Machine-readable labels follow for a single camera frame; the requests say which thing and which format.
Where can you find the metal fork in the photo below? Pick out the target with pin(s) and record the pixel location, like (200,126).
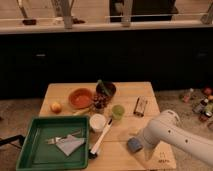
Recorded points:
(54,140)

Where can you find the white handled brush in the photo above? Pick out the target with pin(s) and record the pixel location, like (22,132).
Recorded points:
(93,151)

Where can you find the green plastic tray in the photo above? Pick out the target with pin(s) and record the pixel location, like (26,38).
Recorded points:
(40,151)

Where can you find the bottles on floor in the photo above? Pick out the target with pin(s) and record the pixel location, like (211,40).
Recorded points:
(205,107)

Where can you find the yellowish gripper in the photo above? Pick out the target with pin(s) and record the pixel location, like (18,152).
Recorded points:
(148,153)

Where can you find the small brown box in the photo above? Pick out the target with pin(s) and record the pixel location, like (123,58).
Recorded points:
(140,107)

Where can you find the white cup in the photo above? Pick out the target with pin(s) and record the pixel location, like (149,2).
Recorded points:
(97,122)

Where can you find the grey folded cloth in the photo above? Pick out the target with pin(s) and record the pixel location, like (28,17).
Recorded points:
(70,144)

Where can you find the green vegetable in bowl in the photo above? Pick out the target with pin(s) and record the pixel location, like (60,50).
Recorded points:
(101,84)

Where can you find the green cup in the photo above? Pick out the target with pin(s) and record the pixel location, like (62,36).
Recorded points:
(118,112)

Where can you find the red yellow apple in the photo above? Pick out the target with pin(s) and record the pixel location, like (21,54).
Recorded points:
(56,107)

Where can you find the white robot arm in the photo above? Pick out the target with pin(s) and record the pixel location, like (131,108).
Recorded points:
(165,127)

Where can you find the orange bowl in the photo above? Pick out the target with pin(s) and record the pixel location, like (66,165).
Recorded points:
(80,98)

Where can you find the dark bowl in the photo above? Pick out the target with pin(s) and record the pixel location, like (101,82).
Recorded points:
(110,87)

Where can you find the yellow banana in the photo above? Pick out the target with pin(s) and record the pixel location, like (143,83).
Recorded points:
(82,111)

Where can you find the bunch of dark grapes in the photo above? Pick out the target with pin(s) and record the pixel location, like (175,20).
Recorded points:
(100,101)

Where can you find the blue sponge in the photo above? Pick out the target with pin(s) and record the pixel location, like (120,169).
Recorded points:
(134,145)

